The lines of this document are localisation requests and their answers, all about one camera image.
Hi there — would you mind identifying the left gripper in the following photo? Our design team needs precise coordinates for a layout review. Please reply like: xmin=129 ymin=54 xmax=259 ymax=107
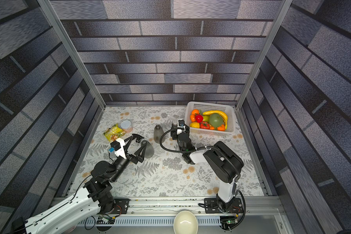
xmin=109 ymin=136 xmax=146 ymax=184

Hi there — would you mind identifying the grey spray bottle front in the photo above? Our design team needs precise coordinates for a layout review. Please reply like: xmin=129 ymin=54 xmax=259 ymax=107
xmin=168 ymin=115 xmax=180 ymax=129

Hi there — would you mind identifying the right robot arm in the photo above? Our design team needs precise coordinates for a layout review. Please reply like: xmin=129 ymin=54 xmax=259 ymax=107
xmin=162 ymin=120 xmax=244 ymax=213

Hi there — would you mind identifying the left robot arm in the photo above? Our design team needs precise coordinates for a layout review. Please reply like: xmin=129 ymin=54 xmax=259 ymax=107
xmin=10 ymin=134 xmax=147 ymax=234

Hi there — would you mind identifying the yellow lemon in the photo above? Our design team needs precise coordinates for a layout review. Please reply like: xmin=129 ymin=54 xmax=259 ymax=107
xmin=190 ymin=122 xmax=200 ymax=128

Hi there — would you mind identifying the red apple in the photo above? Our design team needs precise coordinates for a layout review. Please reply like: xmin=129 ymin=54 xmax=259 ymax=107
xmin=195 ymin=115 xmax=204 ymax=123

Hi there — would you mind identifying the orange fruit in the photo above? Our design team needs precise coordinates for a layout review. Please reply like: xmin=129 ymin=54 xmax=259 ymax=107
xmin=192 ymin=109 xmax=200 ymax=115

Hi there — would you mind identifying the pink tin can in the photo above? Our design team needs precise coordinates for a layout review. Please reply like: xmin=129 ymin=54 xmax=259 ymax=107
xmin=120 ymin=120 xmax=133 ymax=133

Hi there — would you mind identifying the yellow snack packet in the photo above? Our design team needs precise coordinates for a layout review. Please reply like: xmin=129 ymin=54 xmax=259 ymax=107
xmin=103 ymin=123 xmax=126 ymax=143

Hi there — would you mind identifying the green mango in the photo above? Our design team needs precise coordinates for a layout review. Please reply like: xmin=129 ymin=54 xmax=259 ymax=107
xmin=209 ymin=113 xmax=225 ymax=128

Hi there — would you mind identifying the white plastic basket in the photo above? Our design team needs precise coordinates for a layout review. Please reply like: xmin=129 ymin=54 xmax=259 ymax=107
xmin=184 ymin=101 xmax=236 ymax=137

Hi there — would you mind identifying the cream bowl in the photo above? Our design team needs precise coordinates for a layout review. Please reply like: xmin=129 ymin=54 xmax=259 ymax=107
xmin=173 ymin=211 xmax=199 ymax=234

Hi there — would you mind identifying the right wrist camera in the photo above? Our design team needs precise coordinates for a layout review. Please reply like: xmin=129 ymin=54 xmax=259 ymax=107
xmin=177 ymin=120 xmax=186 ymax=131

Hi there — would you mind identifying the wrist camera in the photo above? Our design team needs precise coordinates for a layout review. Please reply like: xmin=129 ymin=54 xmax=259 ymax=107
xmin=177 ymin=120 xmax=186 ymax=131
xmin=108 ymin=138 xmax=126 ymax=159

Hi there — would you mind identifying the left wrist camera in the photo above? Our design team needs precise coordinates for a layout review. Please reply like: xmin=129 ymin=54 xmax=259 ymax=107
xmin=108 ymin=138 xmax=126 ymax=159

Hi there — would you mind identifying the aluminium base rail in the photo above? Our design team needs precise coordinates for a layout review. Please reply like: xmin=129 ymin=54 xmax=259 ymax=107
xmin=52 ymin=196 xmax=284 ymax=217

